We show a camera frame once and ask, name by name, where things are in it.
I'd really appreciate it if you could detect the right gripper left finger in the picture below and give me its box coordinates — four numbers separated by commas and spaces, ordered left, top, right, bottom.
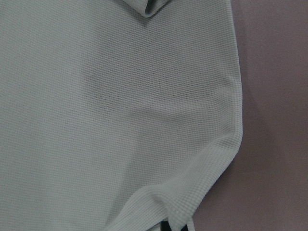
160, 221, 171, 231

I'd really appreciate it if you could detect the light green long-sleeve shirt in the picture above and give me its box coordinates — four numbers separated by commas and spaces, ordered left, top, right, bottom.
0, 0, 243, 231

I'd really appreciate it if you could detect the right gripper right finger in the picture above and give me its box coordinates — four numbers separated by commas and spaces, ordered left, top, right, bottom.
180, 224, 188, 231

